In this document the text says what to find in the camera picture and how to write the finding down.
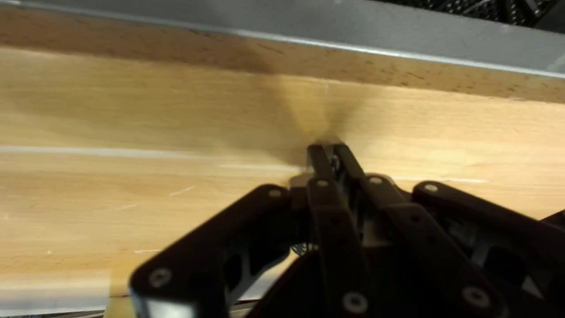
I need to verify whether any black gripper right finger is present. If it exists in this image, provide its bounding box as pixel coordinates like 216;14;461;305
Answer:
332;141;565;318

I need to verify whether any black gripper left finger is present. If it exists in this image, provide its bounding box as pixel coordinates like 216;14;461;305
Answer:
129;141;375;318

